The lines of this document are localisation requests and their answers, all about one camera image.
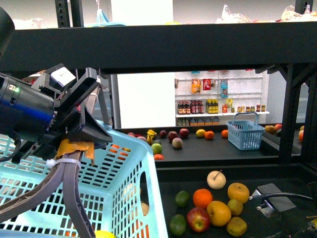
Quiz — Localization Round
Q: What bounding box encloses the black shelf frame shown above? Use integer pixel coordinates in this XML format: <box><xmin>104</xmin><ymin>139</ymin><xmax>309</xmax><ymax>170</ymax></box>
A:
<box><xmin>0</xmin><ymin>0</ymin><xmax>317</xmax><ymax>172</ymax></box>

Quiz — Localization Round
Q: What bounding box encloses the light blue shopping basket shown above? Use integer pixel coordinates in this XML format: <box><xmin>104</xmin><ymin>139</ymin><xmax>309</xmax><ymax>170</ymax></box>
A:
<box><xmin>0</xmin><ymin>126</ymin><xmax>168</xmax><ymax>238</ymax></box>

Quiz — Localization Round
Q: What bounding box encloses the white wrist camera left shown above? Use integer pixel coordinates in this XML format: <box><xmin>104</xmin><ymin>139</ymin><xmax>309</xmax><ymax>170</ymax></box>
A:
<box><xmin>51</xmin><ymin>66</ymin><xmax>76</xmax><ymax>87</ymax></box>

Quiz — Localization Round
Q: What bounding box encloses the yellow lemon far shelf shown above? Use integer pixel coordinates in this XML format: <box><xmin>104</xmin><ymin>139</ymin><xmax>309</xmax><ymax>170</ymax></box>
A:
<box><xmin>196</xmin><ymin>129</ymin><xmax>206</xmax><ymax>138</ymax></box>

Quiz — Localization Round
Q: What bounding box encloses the orange far shelf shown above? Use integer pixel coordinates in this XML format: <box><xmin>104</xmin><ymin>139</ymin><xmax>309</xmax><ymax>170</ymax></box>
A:
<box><xmin>205</xmin><ymin>131</ymin><xmax>214</xmax><ymax>140</ymax></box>

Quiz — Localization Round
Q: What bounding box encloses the green avocado middle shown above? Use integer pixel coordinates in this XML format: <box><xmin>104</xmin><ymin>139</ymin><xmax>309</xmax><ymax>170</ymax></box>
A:
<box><xmin>169</xmin><ymin>214</ymin><xmax>187</xmax><ymax>237</ymax></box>

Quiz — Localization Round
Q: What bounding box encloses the yellow orange apple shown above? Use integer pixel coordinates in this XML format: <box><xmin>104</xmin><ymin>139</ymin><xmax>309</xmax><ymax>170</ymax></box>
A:
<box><xmin>207</xmin><ymin>201</ymin><xmax>231</xmax><ymax>227</ymax></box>
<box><xmin>227</xmin><ymin>182</ymin><xmax>250</xmax><ymax>204</ymax></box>

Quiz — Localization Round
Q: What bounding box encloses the red apple middle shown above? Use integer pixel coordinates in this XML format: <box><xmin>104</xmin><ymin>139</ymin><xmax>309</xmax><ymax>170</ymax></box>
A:
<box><xmin>186</xmin><ymin>207</ymin><xmax>211</xmax><ymax>233</ymax></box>

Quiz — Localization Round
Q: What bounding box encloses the yellow orange apple front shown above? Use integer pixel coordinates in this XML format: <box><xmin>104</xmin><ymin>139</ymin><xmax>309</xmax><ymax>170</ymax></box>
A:
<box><xmin>207</xmin><ymin>201</ymin><xmax>231</xmax><ymax>227</ymax></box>

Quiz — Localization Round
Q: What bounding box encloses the dark red apple far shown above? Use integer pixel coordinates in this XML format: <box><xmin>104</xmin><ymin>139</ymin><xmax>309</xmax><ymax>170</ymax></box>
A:
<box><xmin>179</xmin><ymin>128</ymin><xmax>190</xmax><ymax>139</ymax></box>

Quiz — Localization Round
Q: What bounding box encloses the kiwi back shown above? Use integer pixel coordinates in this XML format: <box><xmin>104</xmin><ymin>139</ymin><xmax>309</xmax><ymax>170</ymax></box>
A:
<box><xmin>227</xmin><ymin>199</ymin><xmax>243</xmax><ymax>216</ymax></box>

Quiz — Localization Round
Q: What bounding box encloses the yellow lemon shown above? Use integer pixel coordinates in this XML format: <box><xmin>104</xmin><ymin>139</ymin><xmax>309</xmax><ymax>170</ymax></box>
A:
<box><xmin>95</xmin><ymin>230</ymin><xmax>116</xmax><ymax>238</ymax></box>

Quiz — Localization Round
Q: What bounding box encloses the yellow banana bunch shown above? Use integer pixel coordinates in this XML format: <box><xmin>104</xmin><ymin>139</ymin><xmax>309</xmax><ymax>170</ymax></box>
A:
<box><xmin>147</xmin><ymin>129</ymin><xmax>157</xmax><ymax>145</ymax></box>

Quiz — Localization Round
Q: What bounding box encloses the yellow orange apple back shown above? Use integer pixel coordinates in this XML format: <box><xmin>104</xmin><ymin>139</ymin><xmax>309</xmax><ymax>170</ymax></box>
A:
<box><xmin>227</xmin><ymin>182</ymin><xmax>250</xmax><ymax>204</ymax></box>

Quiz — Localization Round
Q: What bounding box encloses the green lime middle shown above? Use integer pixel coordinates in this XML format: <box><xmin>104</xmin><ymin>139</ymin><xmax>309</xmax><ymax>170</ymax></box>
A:
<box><xmin>174</xmin><ymin>190</ymin><xmax>190</xmax><ymax>208</ymax></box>

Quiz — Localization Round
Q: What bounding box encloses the pink green peach far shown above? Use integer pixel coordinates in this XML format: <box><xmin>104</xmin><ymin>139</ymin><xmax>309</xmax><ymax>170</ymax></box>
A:
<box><xmin>172</xmin><ymin>138</ymin><xmax>183</xmax><ymax>149</ymax></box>

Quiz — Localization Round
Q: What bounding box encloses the green apple far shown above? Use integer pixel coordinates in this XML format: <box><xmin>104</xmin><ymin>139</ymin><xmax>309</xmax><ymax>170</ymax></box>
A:
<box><xmin>151</xmin><ymin>143</ymin><xmax>162</xmax><ymax>155</ymax></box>

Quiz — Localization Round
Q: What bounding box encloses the kiwi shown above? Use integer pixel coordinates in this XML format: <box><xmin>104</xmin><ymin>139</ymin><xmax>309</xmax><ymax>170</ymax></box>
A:
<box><xmin>226</xmin><ymin>217</ymin><xmax>248</xmax><ymax>238</ymax></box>
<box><xmin>227</xmin><ymin>199</ymin><xmax>243</xmax><ymax>216</ymax></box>

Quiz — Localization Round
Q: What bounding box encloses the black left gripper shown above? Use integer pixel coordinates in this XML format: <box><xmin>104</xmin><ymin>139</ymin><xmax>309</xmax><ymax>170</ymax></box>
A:
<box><xmin>11</xmin><ymin>64</ymin><xmax>112</xmax><ymax>163</ymax></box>

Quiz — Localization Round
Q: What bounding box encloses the orange tangerine middle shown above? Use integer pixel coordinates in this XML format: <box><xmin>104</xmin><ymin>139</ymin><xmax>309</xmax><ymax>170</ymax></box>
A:
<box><xmin>193</xmin><ymin>188</ymin><xmax>213</xmax><ymax>210</ymax></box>

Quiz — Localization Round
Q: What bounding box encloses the kiwi front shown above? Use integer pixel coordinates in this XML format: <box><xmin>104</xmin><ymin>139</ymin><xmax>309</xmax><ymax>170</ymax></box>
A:
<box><xmin>226</xmin><ymin>217</ymin><xmax>248</xmax><ymax>238</ymax></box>

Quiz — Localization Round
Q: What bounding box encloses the small blue basket far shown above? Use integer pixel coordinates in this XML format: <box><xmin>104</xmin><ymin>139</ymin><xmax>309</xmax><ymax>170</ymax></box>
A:
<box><xmin>226</xmin><ymin>112</ymin><xmax>265</xmax><ymax>151</ymax></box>

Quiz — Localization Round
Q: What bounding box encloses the white pear front left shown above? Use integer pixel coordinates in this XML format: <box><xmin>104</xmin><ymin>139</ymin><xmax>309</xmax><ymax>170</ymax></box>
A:
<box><xmin>141</xmin><ymin>202</ymin><xmax>150</xmax><ymax>216</ymax></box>

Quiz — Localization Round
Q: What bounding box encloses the white pear with stem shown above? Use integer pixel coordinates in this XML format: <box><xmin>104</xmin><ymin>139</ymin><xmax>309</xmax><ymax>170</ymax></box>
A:
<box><xmin>207</xmin><ymin>170</ymin><xmax>226</xmax><ymax>190</ymax></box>

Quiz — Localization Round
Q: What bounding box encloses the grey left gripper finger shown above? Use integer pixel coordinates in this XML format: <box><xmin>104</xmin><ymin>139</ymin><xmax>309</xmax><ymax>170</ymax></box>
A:
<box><xmin>0</xmin><ymin>162</ymin><xmax>65</xmax><ymax>223</ymax></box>
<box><xmin>62</xmin><ymin>158</ymin><xmax>96</xmax><ymax>238</ymax></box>

